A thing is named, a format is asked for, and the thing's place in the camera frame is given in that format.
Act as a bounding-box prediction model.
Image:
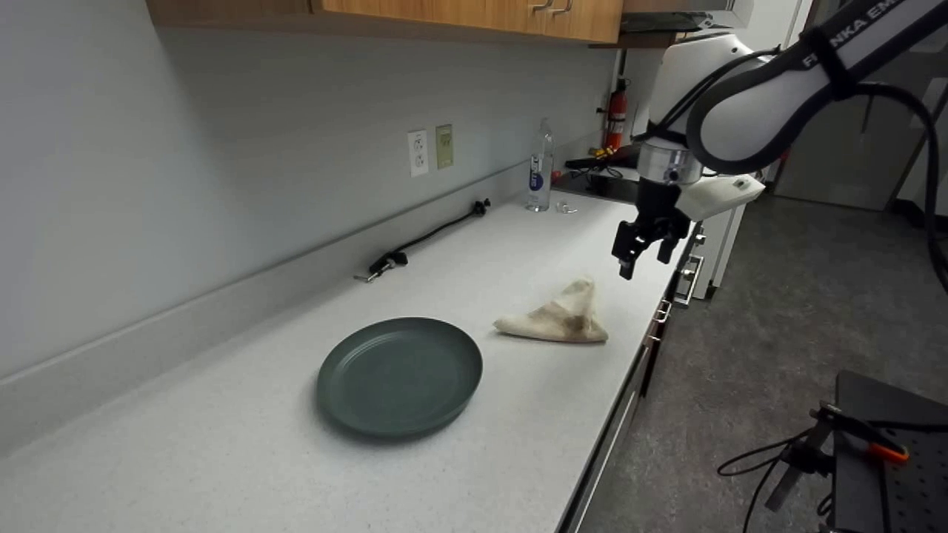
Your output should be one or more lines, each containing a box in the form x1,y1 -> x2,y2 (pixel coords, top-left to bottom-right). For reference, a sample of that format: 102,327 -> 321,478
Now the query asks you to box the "beige wall switch plate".
435,125 -> 454,168

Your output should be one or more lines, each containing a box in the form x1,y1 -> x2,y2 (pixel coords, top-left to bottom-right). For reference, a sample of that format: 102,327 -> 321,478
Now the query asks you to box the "black stand with clamps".
718,371 -> 948,533

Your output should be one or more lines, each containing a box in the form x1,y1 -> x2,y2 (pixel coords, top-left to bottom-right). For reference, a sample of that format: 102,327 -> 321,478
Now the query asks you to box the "beige cloth towel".
494,281 -> 607,343

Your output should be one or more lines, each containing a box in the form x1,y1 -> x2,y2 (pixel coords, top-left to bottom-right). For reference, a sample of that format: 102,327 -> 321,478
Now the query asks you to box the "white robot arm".
611,0 -> 948,278

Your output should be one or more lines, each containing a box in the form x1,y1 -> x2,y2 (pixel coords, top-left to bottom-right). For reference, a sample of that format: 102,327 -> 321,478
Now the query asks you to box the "red fire extinguisher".
603,78 -> 629,154

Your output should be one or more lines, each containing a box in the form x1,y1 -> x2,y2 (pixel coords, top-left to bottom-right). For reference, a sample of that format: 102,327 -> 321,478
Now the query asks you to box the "wooden upper cabinet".
145,0 -> 623,46

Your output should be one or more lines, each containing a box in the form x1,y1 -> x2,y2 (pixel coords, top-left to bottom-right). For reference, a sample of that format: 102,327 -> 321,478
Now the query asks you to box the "black cable on counter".
364,197 -> 494,278

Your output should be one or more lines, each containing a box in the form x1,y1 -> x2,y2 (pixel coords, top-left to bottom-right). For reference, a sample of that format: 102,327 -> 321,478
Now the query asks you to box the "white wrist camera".
677,176 -> 764,223

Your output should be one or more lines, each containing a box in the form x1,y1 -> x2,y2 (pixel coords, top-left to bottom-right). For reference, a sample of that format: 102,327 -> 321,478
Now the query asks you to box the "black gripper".
611,182 -> 690,281

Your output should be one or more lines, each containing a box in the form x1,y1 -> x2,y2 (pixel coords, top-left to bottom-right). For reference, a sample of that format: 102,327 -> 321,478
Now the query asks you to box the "white wall outlet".
406,130 -> 431,179

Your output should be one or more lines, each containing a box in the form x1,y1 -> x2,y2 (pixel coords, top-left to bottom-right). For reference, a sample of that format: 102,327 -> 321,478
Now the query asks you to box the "dark green plate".
314,318 -> 484,441

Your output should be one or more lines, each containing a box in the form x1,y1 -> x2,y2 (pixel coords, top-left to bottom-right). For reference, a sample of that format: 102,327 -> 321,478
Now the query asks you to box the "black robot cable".
847,80 -> 948,300

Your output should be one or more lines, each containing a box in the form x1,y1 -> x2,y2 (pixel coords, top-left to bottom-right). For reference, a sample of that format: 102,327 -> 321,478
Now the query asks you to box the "clear water bottle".
526,118 -> 554,214

